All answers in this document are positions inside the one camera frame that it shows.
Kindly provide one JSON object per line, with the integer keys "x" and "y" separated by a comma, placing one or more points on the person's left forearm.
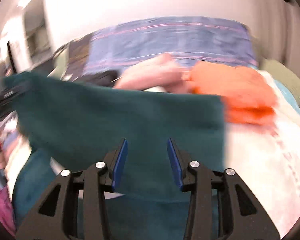
{"x": 0, "y": 205}

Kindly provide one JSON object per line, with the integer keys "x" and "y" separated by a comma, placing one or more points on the teal fleece hoodie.
{"x": 130, "y": 120}

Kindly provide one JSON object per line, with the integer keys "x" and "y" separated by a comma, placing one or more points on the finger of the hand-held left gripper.
{"x": 16, "y": 92}

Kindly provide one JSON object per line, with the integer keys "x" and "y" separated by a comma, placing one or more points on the orange puffer jacket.
{"x": 240, "y": 95}

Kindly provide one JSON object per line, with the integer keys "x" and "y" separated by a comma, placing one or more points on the dark printed blanket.
{"x": 77, "y": 57}

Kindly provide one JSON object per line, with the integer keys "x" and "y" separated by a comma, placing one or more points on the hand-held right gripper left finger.
{"x": 120, "y": 165}

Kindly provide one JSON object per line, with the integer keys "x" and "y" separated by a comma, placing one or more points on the pink garment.
{"x": 150, "y": 75}

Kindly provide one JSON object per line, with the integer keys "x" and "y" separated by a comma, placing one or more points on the cream fleece jacket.
{"x": 156, "y": 89}

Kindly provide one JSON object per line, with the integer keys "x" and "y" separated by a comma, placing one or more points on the black garment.
{"x": 107, "y": 78}

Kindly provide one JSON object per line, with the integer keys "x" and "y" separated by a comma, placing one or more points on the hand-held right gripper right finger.
{"x": 175, "y": 165}

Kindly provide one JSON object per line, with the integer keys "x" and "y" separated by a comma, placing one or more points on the green cushion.
{"x": 285, "y": 80}

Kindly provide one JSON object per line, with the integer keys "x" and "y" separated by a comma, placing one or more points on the pink fluffy blanket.
{"x": 267, "y": 160}

